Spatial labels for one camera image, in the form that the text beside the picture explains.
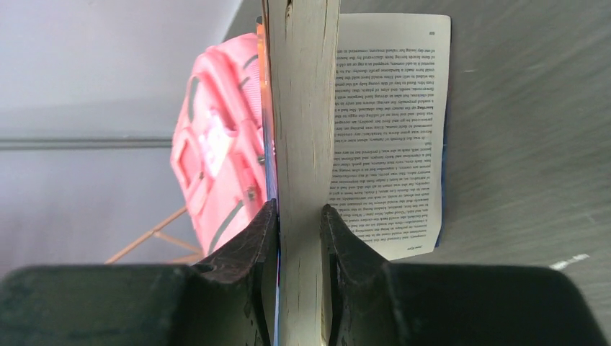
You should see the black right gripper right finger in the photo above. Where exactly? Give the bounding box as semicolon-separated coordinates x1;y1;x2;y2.
321;205;607;345

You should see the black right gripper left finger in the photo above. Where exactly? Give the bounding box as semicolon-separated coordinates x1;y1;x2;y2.
1;200;278;345

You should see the dark blue orange book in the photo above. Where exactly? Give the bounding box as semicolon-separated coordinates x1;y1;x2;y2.
263;1;452;345

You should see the pink perforated music stand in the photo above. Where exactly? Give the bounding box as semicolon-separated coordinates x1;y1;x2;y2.
104;205;204;265

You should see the pink student backpack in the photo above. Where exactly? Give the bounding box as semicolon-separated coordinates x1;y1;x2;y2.
170;33;267;255

